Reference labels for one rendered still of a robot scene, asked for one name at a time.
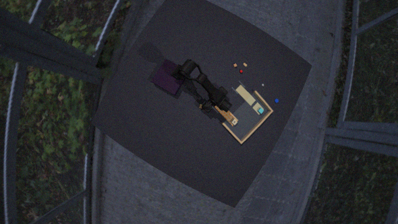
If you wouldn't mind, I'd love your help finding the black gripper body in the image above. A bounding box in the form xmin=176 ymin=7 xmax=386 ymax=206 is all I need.
xmin=202 ymin=86 xmax=228 ymax=113

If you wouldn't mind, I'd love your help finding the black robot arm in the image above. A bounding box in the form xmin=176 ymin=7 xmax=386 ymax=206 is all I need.
xmin=170 ymin=59 xmax=232 ymax=112

